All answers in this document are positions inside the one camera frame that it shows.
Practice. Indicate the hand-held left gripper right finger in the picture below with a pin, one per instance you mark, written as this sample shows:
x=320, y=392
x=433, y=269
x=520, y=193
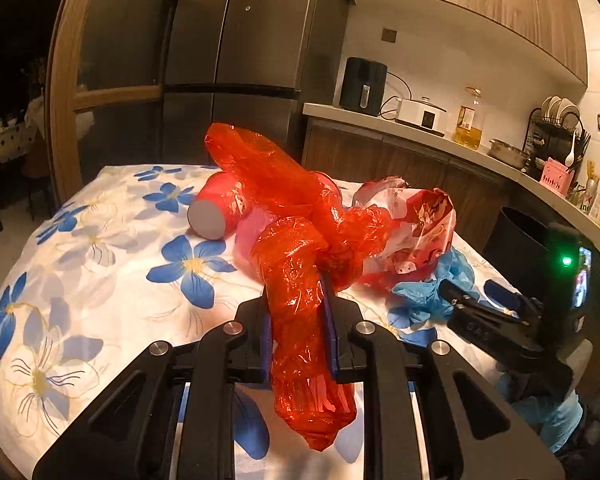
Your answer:
x=332, y=332

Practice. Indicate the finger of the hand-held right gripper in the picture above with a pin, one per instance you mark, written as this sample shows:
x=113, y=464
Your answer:
x=510, y=297
x=485, y=325

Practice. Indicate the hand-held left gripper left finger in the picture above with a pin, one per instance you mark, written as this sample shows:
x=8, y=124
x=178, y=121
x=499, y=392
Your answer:
x=266, y=350

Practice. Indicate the black trash bin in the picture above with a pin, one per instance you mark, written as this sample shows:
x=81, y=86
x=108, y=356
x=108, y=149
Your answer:
x=515, y=240

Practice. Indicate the red translucent plastic bag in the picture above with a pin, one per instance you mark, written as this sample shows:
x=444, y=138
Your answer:
x=290, y=270

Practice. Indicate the red white printed plastic bag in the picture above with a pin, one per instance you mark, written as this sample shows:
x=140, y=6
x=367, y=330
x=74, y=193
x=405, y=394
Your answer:
x=425, y=225

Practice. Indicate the person's right hand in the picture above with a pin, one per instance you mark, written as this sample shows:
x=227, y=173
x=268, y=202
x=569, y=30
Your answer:
x=555, y=415

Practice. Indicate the crumpled blue plastic glove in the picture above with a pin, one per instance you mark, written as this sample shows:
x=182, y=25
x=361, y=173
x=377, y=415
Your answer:
x=415, y=295

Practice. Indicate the pink box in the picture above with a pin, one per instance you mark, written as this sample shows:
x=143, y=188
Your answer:
x=556, y=177

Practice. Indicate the pink plastic bag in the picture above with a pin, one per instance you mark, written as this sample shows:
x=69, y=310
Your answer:
x=254, y=230

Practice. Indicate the metal bowl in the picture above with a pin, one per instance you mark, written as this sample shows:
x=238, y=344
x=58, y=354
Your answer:
x=507, y=155

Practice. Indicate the black dish rack with plates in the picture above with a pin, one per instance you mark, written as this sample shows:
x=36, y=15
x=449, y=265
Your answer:
x=555, y=120

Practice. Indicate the cooking oil bottle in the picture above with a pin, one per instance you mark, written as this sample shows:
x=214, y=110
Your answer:
x=467, y=125

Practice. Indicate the blue floral tablecloth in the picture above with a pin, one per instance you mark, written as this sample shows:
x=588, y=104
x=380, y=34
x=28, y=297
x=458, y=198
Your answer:
x=105, y=270

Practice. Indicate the white rice cooker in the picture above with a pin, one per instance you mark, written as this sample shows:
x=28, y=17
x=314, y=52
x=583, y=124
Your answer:
x=420, y=112

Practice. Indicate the black air fryer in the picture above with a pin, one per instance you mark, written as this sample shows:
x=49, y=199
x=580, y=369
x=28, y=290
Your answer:
x=362, y=85

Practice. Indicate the brown dining chair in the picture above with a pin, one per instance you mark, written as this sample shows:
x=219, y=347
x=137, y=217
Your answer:
x=37, y=165

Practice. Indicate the stainless steel refrigerator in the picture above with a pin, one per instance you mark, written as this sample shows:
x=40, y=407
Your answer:
x=240, y=50

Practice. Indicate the wooden framed glass door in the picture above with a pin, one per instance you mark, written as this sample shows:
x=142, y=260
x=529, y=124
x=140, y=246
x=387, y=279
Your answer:
x=62, y=110

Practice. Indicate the dining table with dotted cloth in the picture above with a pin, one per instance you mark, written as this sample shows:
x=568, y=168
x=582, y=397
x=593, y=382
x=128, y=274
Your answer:
x=5, y=145

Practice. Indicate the wall socket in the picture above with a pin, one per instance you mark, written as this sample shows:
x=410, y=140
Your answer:
x=389, y=34

